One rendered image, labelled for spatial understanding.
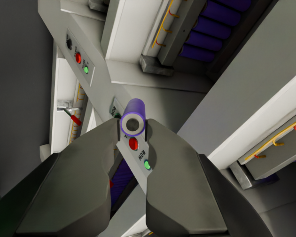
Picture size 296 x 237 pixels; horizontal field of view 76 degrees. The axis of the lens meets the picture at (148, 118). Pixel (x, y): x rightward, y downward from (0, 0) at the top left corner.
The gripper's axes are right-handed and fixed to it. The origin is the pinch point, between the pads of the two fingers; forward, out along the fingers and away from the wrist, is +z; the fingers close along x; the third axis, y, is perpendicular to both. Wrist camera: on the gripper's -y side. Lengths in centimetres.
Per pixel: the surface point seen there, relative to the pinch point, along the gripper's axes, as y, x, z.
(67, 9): -6.5, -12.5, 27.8
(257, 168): 6.3, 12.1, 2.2
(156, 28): -4.7, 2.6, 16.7
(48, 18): -4.6, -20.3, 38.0
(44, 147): 50, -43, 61
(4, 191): 79, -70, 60
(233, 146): 3.4, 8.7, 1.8
